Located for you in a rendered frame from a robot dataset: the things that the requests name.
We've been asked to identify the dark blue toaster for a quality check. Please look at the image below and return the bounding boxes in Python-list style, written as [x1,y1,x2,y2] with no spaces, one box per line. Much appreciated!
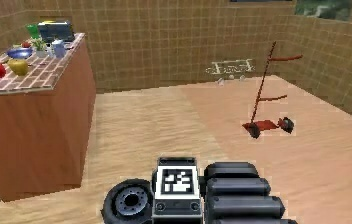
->
[37,20,76,43]

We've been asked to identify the blue bowl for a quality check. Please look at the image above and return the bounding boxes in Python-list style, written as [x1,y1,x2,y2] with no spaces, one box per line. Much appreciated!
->
[6,47,34,60]

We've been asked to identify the red hand truck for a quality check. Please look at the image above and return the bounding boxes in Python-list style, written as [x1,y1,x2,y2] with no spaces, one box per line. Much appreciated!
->
[241,41,304,140]

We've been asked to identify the small potted house plant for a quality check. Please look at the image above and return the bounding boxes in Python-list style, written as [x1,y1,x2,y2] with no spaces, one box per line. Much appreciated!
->
[31,37,49,59]

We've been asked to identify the green framed picture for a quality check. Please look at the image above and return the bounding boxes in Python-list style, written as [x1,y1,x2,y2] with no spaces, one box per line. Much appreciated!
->
[294,0,352,22]

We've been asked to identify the brown tile-topped kitchen counter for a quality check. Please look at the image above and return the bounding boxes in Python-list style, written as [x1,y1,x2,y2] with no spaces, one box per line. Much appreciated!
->
[0,32,97,202]

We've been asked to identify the green cup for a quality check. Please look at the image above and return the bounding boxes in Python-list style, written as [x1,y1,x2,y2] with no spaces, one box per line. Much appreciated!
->
[25,23,42,40]

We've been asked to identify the white skateboard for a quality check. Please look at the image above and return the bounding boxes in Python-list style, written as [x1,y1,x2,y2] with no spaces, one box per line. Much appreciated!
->
[205,58,256,84]

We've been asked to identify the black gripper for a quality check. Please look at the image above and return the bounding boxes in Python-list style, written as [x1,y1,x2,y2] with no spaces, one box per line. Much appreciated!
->
[100,178,155,224]

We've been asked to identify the pale blue mug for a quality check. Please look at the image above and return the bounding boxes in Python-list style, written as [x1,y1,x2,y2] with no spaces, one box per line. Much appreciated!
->
[50,39,68,59]

